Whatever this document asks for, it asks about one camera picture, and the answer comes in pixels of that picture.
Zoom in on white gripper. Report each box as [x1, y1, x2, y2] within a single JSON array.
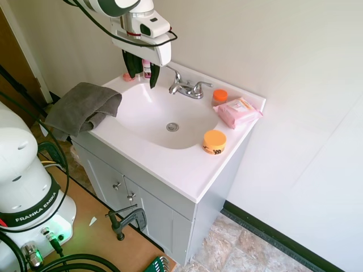
[[111, 24, 173, 90]]

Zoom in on grey towel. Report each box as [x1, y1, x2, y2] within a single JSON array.
[[44, 82, 123, 142]]

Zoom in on white sink countertop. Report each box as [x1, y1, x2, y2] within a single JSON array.
[[70, 62, 267, 203]]

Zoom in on pink deodorant bottle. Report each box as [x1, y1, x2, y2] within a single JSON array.
[[142, 58, 153, 79]]

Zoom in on chrome faucet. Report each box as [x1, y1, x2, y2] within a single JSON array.
[[166, 65, 213, 100]]

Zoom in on small jar with orange lid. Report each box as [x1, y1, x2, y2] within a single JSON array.
[[212, 89, 229, 108]]

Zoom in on orange round tub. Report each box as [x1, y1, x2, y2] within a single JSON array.
[[202, 129, 227, 156]]

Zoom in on pink wipes pack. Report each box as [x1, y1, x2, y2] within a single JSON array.
[[213, 97, 264, 130]]

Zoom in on brown wooden door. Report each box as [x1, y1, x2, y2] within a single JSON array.
[[0, 5, 53, 120]]

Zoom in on grey vanity cabinet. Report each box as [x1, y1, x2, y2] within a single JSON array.
[[70, 135, 252, 267]]

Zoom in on black C-clamp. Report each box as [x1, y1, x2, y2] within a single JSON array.
[[105, 203, 147, 241]]

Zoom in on green hex key set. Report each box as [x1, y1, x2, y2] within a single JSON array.
[[146, 254, 171, 272]]

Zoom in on black baseboard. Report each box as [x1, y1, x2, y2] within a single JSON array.
[[221, 199, 363, 272]]

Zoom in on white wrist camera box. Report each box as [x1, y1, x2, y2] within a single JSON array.
[[140, 12, 171, 39]]

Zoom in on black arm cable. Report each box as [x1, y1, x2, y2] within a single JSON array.
[[62, 0, 179, 48]]

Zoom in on dark green cable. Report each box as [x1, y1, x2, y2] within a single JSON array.
[[0, 90, 70, 222]]

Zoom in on thick black base cable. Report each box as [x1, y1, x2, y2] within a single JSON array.
[[42, 235, 120, 272]]

